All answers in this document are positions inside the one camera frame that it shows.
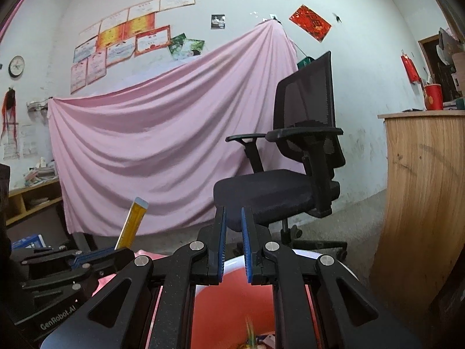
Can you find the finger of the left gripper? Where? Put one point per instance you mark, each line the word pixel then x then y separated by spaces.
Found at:
pixel 35 256
pixel 96 264

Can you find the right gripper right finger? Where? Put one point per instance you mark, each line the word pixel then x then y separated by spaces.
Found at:
pixel 317 303

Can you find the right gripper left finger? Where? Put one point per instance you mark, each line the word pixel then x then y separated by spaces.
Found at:
pixel 200 262

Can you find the white red trash basin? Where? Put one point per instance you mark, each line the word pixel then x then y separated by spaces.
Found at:
pixel 221 312

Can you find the blue cardboard box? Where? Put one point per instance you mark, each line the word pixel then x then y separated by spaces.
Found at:
pixel 34 242

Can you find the pink checked tablecloth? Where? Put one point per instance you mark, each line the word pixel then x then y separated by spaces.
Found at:
pixel 124 304

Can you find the wooden counter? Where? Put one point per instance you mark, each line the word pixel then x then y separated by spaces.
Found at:
pixel 423 231

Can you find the pink hanging bedsheet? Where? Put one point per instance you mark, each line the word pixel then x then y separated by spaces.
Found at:
pixel 164 140

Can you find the red black hanging tassel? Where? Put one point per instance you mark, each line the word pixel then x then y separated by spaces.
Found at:
pixel 8 113

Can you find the black office chair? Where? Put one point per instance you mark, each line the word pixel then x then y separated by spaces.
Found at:
pixel 305 131

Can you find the red cup on counter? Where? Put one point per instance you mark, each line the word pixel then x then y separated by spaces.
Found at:
pixel 433 97

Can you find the red hanging envelope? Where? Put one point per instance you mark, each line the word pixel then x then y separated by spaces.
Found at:
pixel 412 73

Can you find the red fu poster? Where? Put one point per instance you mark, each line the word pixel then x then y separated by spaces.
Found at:
pixel 311 23

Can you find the wooden wall shelf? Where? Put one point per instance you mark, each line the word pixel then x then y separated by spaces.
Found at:
pixel 25 202

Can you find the round wall clock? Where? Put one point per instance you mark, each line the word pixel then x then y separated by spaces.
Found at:
pixel 16 66

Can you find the green photos on wall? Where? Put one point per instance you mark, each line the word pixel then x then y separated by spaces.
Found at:
pixel 182 47

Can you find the wall certificates cluster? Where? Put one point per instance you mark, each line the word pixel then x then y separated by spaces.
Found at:
pixel 125 34

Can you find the small wall photo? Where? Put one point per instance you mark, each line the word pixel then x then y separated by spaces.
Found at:
pixel 218 22

